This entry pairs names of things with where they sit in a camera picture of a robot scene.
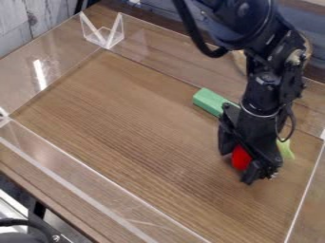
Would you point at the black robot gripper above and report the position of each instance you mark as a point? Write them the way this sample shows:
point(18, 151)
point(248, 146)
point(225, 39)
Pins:
point(255, 132)

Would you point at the red plush strawberry toy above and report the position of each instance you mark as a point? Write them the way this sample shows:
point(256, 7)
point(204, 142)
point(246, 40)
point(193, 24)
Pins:
point(241, 158)

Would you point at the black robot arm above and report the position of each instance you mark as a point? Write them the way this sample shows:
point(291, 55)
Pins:
point(252, 26)

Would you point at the green rectangular block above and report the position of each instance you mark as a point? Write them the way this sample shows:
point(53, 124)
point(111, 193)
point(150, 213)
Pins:
point(210, 101)

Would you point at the wooden bowl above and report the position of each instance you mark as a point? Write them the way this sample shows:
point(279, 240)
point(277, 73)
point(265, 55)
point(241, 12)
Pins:
point(240, 59)

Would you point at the clear acrylic tray wall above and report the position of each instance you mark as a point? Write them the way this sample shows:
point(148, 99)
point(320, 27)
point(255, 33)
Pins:
point(105, 141)

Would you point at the clear acrylic corner bracket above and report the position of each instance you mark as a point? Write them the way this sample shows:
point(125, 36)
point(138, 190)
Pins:
point(105, 37)

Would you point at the black metal table frame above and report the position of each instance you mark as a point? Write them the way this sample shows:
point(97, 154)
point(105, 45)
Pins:
point(41, 231)

